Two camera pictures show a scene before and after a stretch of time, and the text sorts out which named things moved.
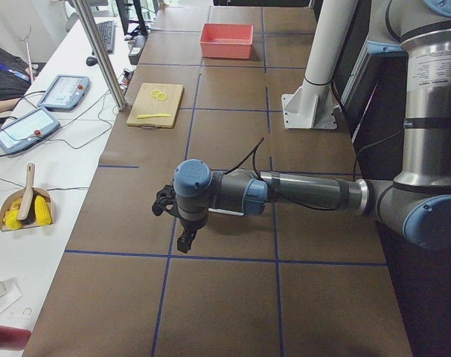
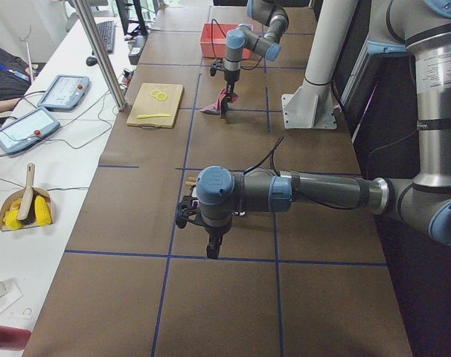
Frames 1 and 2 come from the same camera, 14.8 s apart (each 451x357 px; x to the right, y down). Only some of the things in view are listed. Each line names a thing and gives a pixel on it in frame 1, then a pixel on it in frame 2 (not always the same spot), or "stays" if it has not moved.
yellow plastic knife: x=161 y=114 stays
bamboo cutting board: x=155 y=104 stays
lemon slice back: x=155 y=92 stays
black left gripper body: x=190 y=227 → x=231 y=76
